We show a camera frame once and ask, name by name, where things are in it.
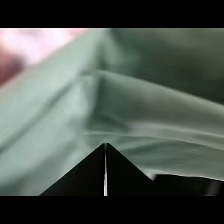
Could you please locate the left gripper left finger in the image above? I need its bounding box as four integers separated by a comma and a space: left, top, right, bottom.
40, 143, 106, 197

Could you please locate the green garment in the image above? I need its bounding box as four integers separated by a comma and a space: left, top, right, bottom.
0, 28, 224, 197

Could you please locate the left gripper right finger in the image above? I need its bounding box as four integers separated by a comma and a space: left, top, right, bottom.
106, 142, 157, 197

